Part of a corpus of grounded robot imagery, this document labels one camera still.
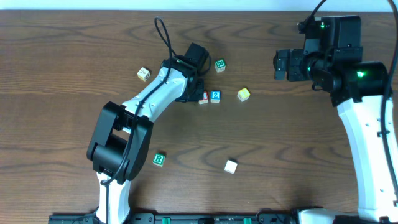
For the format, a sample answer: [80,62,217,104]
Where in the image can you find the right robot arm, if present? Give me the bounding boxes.
[273,16,397,223]

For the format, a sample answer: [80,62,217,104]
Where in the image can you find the plain white wooden block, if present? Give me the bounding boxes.
[224,160,238,174]

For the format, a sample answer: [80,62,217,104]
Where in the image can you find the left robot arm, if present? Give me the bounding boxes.
[86,43,211,223]

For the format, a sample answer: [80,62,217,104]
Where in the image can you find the red letter I block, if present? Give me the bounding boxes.
[198,91,208,105]

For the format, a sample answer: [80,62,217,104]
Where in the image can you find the blue number 2 block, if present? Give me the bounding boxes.
[210,90,221,103]

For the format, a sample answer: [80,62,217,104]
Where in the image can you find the green R block far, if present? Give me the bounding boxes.
[215,59,226,73]

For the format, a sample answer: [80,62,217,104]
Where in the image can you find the yellow top wooden block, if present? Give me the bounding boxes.
[237,88,251,102]

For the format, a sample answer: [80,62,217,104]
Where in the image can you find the green r block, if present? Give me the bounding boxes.
[152,153,166,167]
[215,59,226,73]

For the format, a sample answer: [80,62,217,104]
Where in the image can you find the green R block near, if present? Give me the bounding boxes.
[152,153,166,167]

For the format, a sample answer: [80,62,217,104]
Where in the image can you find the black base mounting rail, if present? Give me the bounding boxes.
[48,213,299,224]

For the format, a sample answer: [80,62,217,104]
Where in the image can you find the cream picture wooden block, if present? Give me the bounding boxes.
[137,67,150,82]

